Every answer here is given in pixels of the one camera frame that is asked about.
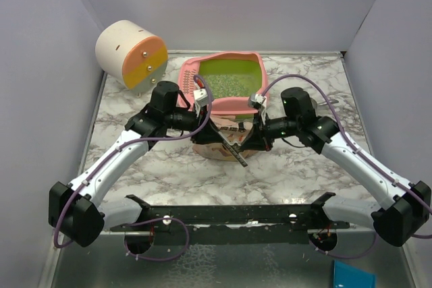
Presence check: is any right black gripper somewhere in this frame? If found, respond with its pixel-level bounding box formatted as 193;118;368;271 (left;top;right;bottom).
240;110;300;152

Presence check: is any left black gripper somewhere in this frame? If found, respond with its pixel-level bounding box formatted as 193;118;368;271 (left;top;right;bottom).
165;103;225;144

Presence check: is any orange cat litter bag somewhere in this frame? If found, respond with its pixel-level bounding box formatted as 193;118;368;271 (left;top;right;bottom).
192;115;252;162

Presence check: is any grey metal litter scoop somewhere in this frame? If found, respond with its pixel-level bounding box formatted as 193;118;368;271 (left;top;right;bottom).
311;98;339;110

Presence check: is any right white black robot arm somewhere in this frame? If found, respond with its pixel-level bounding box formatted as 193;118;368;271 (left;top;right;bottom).
240;87;431;247

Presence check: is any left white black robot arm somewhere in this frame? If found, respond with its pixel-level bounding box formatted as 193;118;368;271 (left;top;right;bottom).
48;76;218;248

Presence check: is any pink and green litter box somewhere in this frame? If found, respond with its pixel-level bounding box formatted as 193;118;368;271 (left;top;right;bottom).
178;51;269;119

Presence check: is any cream cylindrical cat house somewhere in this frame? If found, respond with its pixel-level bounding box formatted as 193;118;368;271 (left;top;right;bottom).
95;20;168;95

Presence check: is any blue plastic object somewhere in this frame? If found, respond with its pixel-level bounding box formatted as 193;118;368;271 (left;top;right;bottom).
333;261;376;288

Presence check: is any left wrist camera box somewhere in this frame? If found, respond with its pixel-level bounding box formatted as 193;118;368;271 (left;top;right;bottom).
193;88;210;116

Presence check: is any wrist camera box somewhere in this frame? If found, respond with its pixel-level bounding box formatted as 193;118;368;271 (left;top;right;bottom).
248;93;267;114
193;88;210;116

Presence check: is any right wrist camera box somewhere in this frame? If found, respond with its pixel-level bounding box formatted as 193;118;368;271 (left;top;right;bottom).
248;93;267;114

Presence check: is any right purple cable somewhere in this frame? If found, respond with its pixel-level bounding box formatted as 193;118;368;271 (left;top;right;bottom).
261;74;432;260

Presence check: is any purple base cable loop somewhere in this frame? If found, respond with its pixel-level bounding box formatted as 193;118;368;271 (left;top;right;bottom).
124;217;190;262

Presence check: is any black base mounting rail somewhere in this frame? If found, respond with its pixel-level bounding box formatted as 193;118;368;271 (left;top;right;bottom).
111;194;349;245

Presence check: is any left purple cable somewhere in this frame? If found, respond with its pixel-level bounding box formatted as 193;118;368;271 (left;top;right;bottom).
53;74;213;249

